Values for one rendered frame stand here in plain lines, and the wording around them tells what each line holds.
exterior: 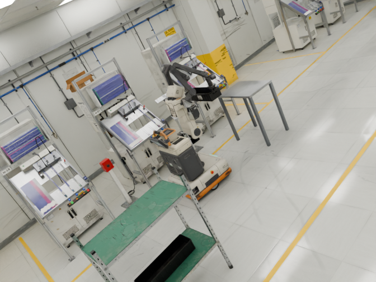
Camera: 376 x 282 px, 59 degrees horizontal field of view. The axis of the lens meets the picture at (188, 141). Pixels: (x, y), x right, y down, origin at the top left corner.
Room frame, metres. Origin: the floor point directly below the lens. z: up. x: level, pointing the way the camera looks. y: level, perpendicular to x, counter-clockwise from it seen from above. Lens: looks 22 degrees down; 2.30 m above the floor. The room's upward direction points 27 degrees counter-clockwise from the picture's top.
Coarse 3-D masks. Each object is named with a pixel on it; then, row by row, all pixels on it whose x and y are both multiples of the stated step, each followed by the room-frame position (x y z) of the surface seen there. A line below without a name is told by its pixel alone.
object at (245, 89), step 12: (240, 84) 4.72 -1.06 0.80; (252, 84) 4.46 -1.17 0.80; (264, 84) 4.24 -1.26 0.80; (228, 96) 4.49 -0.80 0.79; (240, 96) 4.26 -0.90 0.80; (276, 96) 4.28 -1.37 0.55; (252, 108) 4.12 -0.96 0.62; (228, 120) 4.72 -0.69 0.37; (252, 120) 4.89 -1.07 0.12; (264, 132) 4.11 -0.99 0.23
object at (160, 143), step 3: (150, 138) 3.96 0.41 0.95; (153, 138) 3.90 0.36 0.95; (156, 138) 4.02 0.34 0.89; (168, 138) 3.78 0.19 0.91; (153, 141) 3.90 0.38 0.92; (156, 141) 3.79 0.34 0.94; (159, 141) 3.77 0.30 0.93; (162, 141) 3.82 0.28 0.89; (165, 141) 3.76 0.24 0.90; (168, 141) 3.76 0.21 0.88; (156, 144) 4.00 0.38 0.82; (159, 144) 3.85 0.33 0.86; (162, 144) 3.77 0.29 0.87; (165, 144) 3.78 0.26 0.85; (165, 147) 3.80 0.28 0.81
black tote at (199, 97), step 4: (196, 88) 4.48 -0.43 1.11; (200, 88) 4.39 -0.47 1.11; (204, 88) 4.31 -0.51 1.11; (216, 88) 4.01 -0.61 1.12; (196, 92) 4.52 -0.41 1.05; (200, 92) 4.43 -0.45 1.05; (204, 92) 4.34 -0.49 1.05; (208, 92) 4.26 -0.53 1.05; (212, 92) 3.97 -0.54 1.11; (216, 92) 4.00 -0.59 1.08; (220, 92) 4.02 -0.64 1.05; (192, 96) 4.31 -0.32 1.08; (196, 96) 4.23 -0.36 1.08; (200, 96) 4.14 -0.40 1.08; (204, 96) 4.06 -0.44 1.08; (208, 96) 3.98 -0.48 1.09; (212, 96) 3.96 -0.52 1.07; (216, 96) 3.99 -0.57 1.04; (192, 100) 4.36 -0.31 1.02; (196, 100) 4.27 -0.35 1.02; (200, 100) 4.18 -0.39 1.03; (204, 100) 4.10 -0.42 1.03; (208, 100) 4.02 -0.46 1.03; (212, 100) 3.96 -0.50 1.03
